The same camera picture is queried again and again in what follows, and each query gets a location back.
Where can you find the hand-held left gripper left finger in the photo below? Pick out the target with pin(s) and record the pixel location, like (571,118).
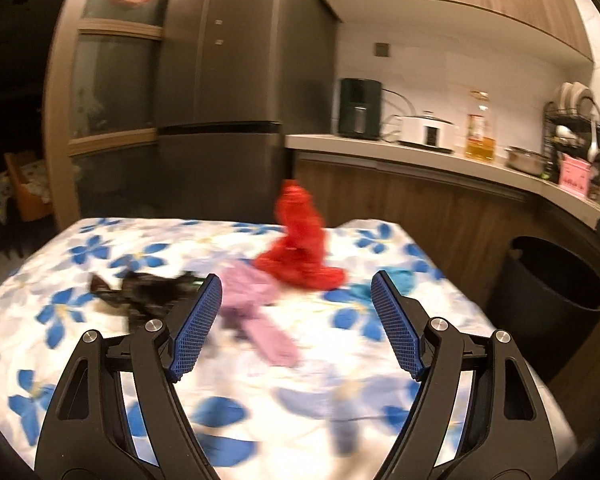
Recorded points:
(197,330)

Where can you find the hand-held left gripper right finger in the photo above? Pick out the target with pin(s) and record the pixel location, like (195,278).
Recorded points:
(395,325)

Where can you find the black plastic bag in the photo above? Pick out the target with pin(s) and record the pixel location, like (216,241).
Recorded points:
(145,292)

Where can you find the pink glove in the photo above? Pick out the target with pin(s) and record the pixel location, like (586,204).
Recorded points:
(270,340)

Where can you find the black trash bin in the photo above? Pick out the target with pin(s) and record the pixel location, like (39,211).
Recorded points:
(535,320)

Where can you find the red plastic bag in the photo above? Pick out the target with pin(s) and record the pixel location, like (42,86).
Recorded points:
(300,245)

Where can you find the pink box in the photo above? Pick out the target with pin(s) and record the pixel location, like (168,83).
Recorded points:
(575,175)

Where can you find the white ladle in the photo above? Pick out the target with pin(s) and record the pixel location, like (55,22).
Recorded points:
(594,147)

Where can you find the blue floral tablecloth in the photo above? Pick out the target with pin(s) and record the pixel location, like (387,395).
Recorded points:
(305,360)

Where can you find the black dish rack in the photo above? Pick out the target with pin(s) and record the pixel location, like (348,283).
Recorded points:
(555,147)

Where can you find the metal pot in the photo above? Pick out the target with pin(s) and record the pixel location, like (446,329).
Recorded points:
(525,161)

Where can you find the wooden kitchen counter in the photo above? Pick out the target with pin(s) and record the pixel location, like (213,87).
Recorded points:
(405,200)

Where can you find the row of white plates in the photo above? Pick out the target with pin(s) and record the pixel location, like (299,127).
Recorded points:
(572,95)

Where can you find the cooking oil bottle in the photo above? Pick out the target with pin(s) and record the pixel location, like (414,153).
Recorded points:
(480,135)

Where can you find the white electric cooker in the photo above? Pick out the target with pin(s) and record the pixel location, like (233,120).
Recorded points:
(420,132)

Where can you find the orange chair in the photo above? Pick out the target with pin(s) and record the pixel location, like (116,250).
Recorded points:
(25,200)

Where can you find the black air fryer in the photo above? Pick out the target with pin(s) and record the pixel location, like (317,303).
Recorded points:
(360,107)

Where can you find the polka dot dining table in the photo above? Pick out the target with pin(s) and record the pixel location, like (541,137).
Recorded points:
(0,195)

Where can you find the grey refrigerator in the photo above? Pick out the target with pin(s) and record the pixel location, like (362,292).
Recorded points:
(230,85)

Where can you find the wooden glass-door cabinet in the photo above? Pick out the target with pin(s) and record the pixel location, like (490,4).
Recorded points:
(115,85)

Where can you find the dark wall socket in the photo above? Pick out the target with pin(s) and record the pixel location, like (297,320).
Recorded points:
(382,49)

